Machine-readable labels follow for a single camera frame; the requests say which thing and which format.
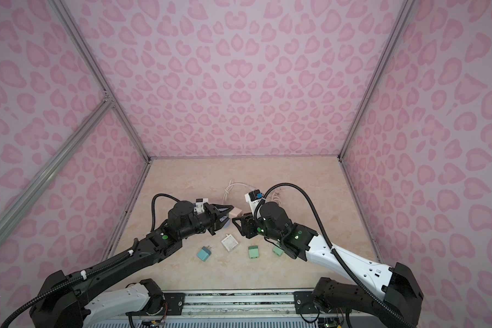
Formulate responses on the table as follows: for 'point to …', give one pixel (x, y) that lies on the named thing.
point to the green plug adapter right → (277, 251)
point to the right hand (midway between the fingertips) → (235, 220)
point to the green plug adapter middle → (253, 251)
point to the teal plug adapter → (204, 253)
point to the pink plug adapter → (236, 212)
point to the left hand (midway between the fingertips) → (238, 214)
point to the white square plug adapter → (229, 242)
